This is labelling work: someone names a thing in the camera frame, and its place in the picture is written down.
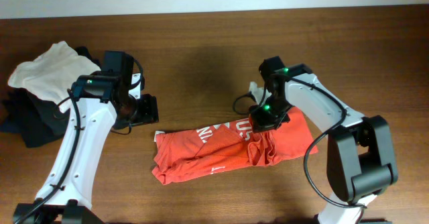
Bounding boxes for orange t-shirt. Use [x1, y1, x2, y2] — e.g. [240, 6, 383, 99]
[151, 107, 313, 185]

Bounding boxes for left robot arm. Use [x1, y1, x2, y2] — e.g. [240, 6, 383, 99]
[13, 51, 159, 223]

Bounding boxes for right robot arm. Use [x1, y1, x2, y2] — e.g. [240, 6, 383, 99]
[250, 56, 398, 223]

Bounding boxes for white folded shirt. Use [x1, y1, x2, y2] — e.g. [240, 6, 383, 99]
[7, 41, 100, 104]

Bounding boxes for black folded clothes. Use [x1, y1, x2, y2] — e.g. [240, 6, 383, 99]
[1, 46, 100, 148]

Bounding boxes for navy folded garment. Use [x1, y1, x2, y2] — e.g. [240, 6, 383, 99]
[0, 121, 19, 133]

